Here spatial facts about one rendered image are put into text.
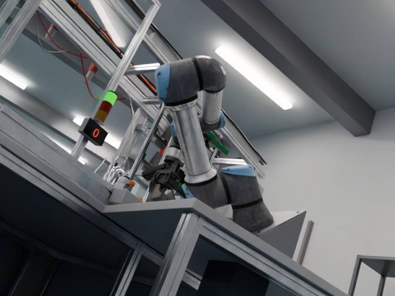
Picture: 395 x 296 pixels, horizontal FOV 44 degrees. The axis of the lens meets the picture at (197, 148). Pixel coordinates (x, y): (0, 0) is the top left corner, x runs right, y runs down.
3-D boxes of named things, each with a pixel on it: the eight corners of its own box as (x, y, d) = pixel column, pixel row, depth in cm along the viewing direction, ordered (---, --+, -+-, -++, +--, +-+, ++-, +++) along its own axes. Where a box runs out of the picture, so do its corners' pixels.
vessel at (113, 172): (114, 215, 307) (139, 164, 322) (100, 205, 297) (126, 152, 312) (100, 212, 316) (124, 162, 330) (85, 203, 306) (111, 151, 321)
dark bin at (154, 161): (189, 195, 235) (198, 183, 235) (171, 182, 227) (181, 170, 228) (166, 175, 258) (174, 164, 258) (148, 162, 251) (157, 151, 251)
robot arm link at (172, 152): (164, 147, 204) (175, 157, 209) (160, 156, 202) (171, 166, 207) (178, 147, 199) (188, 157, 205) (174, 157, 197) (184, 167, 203)
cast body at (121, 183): (128, 194, 211) (134, 180, 214) (121, 189, 208) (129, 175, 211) (115, 192, 217) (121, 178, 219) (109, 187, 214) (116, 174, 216)
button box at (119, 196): (153, 227, 193) (159, 213, 195) (120, 203, 178) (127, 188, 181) (140, 225, 197) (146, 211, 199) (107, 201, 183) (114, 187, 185)
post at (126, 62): (66, 182, 206) (158, 8, 245) (61, 178, 204) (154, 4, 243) (62, 181, 208) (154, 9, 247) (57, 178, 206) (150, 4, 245)
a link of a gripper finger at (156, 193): (154, 204, 190) (163, 183, 193) (143, 202, 193) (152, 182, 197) (158, 207, 192) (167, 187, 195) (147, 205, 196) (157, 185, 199)
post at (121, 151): (80, 256, 329) (160, 91, 384) (71, 251, 323) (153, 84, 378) (76, 255, 332) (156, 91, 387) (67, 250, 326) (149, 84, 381)
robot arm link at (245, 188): (266, 197, 171) (255, 160, 170) (230, 208, 169) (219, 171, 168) (257, 193, 183) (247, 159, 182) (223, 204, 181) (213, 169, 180)
